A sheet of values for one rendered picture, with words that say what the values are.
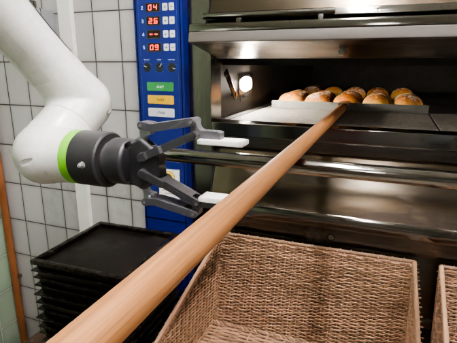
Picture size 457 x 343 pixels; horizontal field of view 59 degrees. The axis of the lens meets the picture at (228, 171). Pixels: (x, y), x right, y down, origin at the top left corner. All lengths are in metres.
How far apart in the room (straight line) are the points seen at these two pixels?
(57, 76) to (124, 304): 0.56
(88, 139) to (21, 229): 1.17
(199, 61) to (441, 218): 0.77
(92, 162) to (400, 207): 0.78
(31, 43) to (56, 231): 1.04
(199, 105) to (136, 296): 0.98
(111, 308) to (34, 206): 1.47
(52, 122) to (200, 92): 0.56
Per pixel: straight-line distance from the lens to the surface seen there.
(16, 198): 1.79
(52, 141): 0.73
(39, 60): 0.78
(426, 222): 1.15
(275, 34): 0.99
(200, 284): 1.16
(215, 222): 0.39
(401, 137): 1.11
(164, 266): 0.31
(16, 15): 0.76
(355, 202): 1.15
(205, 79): 1.21
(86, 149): 0.68
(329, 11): 1.01
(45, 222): 1.72
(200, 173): 1.26
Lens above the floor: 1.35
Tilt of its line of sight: 15 degrees down
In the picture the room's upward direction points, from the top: straight up
